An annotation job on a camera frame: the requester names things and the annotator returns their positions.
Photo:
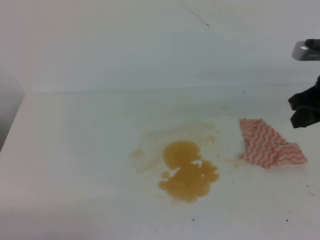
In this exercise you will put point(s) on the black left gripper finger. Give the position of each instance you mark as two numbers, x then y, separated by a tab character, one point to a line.
303	99

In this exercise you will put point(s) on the pink white striped rag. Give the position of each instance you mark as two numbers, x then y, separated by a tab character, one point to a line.
265	147

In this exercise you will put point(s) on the brown coffee stain puddle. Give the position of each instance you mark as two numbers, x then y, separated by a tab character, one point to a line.
189	176

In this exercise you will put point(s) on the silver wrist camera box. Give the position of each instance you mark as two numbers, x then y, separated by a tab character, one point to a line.
307	50

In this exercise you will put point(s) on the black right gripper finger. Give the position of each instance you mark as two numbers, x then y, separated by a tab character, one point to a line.
305	116

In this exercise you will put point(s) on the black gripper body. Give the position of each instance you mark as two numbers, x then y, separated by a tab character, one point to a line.
315	90

